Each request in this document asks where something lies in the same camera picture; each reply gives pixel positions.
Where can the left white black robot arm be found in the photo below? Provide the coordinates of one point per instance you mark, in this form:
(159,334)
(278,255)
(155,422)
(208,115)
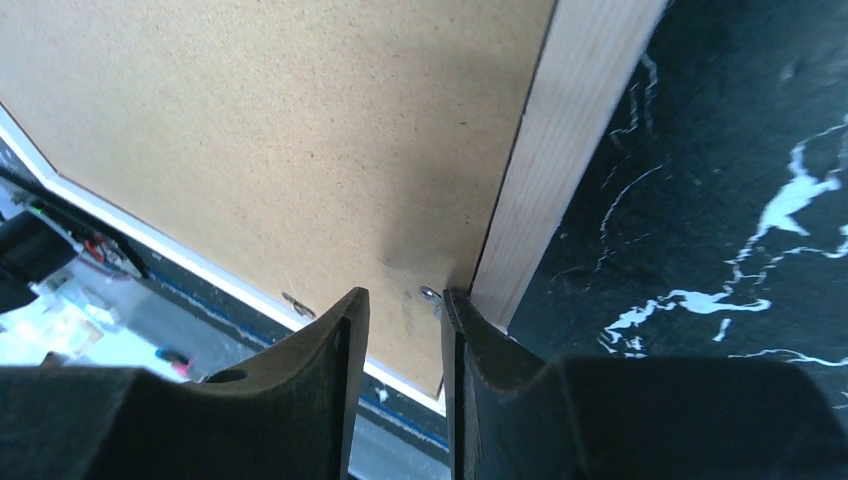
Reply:
(49,233)

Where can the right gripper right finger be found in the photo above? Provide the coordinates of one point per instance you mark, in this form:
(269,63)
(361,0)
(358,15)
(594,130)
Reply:
(512,415)

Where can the white wooden picture frame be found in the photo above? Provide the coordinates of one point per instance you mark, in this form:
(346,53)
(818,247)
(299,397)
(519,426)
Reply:
(588,53)

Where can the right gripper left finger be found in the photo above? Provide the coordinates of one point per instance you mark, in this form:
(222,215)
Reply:
(288,412)

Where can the brown cardboard backing board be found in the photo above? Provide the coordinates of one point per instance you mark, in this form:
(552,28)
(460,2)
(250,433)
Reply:
(306,147)

